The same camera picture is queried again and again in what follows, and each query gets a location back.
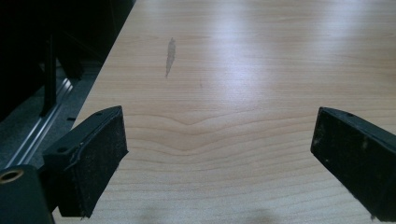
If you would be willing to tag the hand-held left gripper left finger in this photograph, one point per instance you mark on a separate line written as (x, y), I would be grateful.
(84, 161)

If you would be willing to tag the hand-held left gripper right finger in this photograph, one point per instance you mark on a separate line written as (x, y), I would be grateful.
(358, 155)

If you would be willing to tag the silver floor rail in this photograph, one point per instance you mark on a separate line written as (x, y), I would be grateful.
(40, 127)

